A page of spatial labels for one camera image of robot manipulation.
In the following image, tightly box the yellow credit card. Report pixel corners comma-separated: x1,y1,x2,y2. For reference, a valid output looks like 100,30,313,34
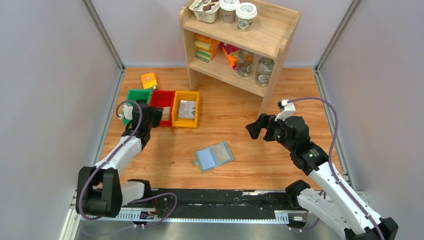
161,106,172,121

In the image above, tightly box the right clear glass bottle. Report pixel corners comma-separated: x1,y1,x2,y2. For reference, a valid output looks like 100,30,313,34
255,56,275,87

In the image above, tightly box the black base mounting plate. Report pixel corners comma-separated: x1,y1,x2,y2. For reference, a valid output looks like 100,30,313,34
119,188,320,229

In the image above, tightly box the left coffee cup white lid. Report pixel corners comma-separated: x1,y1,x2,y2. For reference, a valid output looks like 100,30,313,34
219,0,240,24

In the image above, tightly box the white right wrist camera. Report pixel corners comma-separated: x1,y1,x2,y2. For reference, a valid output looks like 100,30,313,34
274,99,296,122

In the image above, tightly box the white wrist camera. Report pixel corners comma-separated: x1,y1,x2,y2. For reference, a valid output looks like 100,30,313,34
118,103,134,121
274,99,296,122

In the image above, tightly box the white packet in yellow bin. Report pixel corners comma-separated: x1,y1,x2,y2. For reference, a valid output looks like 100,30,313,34
178,100,197,120

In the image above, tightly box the right coffee cup white lid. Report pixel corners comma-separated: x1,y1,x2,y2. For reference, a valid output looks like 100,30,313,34
235,2,258,32

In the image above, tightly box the coffee cup white lid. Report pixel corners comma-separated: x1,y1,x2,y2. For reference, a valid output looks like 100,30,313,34
219,0,240,24
235,2,258,32

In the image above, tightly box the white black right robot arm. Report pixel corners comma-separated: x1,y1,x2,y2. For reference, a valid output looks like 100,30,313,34
246,113,399,240

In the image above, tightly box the yellow plastic bin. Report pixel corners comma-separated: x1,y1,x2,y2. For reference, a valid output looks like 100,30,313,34
172,90,200,128

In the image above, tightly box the orange red snack box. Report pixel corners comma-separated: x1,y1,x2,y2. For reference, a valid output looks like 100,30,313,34
221,42,240,70

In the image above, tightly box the aluminium frame rail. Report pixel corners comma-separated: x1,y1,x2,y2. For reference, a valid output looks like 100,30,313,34
59,187,382,240

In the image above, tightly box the wooden shelf unit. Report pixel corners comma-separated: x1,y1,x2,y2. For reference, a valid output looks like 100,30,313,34
179,0,302,114

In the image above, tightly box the red plastic bin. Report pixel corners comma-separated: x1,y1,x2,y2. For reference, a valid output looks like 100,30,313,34
149,90,176,127

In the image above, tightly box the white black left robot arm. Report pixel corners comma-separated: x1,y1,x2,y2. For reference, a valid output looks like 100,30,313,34
75,100,164,221

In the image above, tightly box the clear glass bottle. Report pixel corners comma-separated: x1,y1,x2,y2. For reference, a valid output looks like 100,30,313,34
255,56,275,87
236,49,254,77

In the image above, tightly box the teal card holder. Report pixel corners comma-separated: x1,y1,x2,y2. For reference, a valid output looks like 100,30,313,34
192,141,235,173

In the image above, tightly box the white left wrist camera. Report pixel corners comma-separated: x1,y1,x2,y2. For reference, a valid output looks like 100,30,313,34
118,103,134,121

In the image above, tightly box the green plastic bin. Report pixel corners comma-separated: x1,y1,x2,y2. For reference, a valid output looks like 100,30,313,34
126,89,152,110

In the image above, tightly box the left clear glass bottle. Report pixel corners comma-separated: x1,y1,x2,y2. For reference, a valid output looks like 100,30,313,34
236,49,254,77

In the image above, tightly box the stack of sponges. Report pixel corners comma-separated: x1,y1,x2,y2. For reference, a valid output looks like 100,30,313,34
194,33,221,63

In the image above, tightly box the orange yellow snack box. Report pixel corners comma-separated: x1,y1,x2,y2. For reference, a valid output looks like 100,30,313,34
140,72,159,90

